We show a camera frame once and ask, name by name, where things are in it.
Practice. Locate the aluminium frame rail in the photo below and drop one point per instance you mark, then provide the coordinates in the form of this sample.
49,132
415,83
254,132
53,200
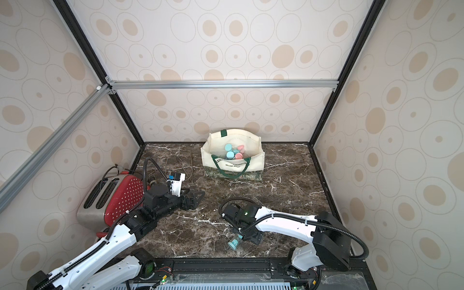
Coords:
225,84
24,174

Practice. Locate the aluminium frame rail back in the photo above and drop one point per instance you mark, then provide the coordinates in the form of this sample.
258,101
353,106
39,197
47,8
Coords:
225,84

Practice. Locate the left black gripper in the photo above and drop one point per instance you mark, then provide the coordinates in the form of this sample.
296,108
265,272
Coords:
194,203

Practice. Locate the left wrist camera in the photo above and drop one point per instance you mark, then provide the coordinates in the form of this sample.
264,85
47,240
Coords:
174,182

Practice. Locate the aluminium frame rail left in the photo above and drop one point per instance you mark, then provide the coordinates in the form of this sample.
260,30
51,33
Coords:
24,174

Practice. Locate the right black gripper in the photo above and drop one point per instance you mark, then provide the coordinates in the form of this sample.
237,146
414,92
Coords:
250,235

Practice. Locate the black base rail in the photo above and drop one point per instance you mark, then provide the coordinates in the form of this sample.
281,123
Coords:
140,270

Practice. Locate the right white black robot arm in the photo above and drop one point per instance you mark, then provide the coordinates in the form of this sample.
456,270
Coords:
328,241

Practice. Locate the cream canvas tote bag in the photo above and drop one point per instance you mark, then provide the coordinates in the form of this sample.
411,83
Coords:
216,165

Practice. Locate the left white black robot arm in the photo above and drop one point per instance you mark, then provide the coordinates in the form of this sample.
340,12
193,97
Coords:
158,201

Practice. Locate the red and steel toaster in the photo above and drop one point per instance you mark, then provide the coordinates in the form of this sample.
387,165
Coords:
107,200

